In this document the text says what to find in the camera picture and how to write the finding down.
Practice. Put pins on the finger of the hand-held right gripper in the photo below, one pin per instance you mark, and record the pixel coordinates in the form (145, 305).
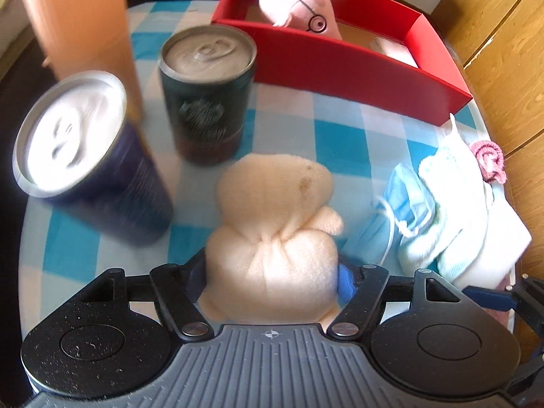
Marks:
(488, 299)

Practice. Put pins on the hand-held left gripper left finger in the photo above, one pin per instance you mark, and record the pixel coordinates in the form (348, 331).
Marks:
(194, 278)

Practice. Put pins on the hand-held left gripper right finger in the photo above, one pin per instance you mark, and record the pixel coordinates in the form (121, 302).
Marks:
(346, 282)

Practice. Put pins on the blue face mask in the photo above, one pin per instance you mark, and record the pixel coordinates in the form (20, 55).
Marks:
(403, 204)

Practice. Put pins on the cream plush toy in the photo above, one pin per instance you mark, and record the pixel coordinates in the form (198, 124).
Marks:
(272, 204)

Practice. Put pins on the light green knitted sock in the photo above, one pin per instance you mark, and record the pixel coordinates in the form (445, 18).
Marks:
(454, 187)

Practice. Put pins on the pink knitted cloth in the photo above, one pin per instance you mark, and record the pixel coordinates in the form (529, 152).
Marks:
(488, 157)

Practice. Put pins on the red cardboard box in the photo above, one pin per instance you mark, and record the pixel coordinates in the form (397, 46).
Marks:
(340, 63)

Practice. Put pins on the dark blue drink can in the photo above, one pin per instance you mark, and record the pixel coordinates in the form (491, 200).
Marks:
(106, 178)

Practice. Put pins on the blue white checkered tablecloth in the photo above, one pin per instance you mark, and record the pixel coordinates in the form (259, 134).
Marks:
(340, 144)

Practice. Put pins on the dark green drink can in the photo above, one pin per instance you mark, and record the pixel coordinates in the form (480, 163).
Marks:
(208, 106)

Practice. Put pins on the wooden wardrobe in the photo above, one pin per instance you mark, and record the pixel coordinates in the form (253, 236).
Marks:
(505, 51)

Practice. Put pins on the pink pig plush toy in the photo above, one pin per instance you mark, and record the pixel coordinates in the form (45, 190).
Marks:
(289, 4)

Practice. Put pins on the tall orange cylinder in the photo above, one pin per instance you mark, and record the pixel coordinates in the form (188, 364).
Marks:
(80, 17)

